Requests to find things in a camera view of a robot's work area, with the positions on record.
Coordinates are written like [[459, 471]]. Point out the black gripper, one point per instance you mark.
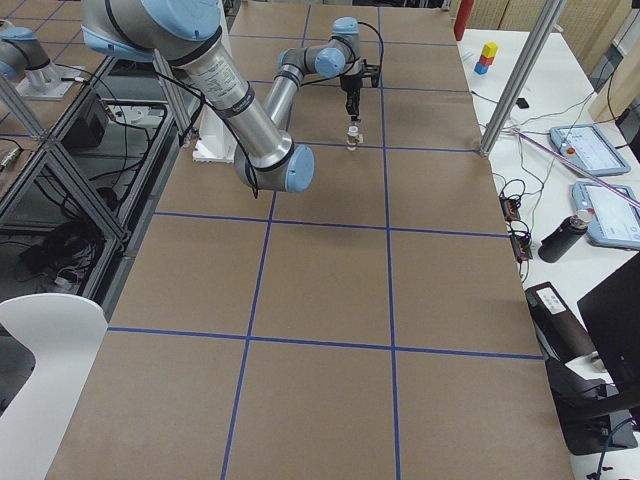
[[351, 84]]

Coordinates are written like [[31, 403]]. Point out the chrome metal valve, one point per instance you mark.
[[354, 138]]

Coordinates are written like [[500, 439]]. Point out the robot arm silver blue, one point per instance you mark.
[[188, 35]]

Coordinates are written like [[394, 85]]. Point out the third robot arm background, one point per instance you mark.
[[25, 62]]

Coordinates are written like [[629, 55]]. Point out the blue cube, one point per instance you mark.
[[481, 69]]

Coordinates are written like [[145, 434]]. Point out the red cube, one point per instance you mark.
[[486, 61]]

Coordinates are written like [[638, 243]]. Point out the yellow cube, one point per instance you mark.
[[489, 50]]

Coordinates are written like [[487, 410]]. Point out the red fire extinguisher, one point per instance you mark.
[[462, 17]]

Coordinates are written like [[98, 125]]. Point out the small black square object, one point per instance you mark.
[[521, 103]]

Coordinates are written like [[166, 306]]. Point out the small circuit board upper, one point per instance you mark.
[[510, 209]]

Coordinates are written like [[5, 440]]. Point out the small circuit board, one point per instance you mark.
[[521, 245], [510, 209]]

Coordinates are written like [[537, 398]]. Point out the small circuit board lower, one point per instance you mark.
[[521, 245]]

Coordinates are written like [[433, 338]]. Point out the upper teach pendant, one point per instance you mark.
[[587, 147]]

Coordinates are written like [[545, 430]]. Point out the teach pendant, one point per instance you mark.
[[587, 147], [615, 223]]

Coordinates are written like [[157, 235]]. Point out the black cylinder bottle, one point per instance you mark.
[[570, 230]]

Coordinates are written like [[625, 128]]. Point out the lower teach pendant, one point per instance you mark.
[[615, 223]]

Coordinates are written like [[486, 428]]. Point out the black box with label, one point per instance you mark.
[[564, 334]]

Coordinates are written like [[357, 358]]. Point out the black monitor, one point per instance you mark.
[[610, 312]]

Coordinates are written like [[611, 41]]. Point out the black monitor stand base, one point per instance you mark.
[[594, 416]]

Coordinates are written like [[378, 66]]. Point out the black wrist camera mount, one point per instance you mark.
[[372, 72]]

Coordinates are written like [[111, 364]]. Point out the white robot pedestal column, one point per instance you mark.
[[215, 143]]

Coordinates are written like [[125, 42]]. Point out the aluminium frame post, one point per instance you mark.
[[530, 52]]

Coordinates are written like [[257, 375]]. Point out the aluminium frame rack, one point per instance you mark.
[[83, 161]]

